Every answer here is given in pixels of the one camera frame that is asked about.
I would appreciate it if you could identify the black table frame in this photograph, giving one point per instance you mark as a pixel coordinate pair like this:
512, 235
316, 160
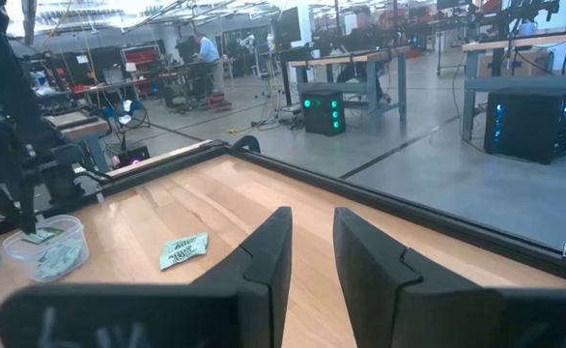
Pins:
360, 194

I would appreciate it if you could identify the computer tower green lights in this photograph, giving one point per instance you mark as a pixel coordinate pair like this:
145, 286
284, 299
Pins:
321, 116

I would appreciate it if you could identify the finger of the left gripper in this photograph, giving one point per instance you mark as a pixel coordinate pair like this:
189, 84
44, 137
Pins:
27, 208

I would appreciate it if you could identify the wooden top grey workbench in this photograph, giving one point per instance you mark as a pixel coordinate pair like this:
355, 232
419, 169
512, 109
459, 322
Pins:
519, 83
331, 88
82, 128

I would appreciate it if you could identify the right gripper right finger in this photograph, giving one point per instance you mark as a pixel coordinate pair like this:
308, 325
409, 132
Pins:
432, 314

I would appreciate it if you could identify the computer tower blue lights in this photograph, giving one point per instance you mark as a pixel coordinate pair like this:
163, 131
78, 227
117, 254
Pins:
529, 128

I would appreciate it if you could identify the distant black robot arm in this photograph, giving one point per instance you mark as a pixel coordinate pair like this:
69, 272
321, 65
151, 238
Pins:
529, 9

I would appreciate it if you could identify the black corner clamp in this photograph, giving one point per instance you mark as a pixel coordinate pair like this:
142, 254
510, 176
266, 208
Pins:
249, 143

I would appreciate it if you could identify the person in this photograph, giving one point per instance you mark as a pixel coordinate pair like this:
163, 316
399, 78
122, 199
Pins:
360, 38
209, 50

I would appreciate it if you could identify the red tool cabinet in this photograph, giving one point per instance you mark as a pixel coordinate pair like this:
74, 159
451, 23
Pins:
143, 57

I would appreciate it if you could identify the clear plastic container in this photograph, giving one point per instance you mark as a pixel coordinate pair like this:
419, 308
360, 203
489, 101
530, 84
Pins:
17, 261

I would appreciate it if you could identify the small computer purple light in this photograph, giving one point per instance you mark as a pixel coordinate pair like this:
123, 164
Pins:
135, 155

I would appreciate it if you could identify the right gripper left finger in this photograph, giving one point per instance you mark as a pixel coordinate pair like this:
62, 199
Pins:
167, 314

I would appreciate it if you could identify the black monitor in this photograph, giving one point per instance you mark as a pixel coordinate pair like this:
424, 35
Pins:
452, 4
289, 24

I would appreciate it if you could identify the cardboard box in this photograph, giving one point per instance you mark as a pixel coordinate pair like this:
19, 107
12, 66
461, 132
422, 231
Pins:
529, 65

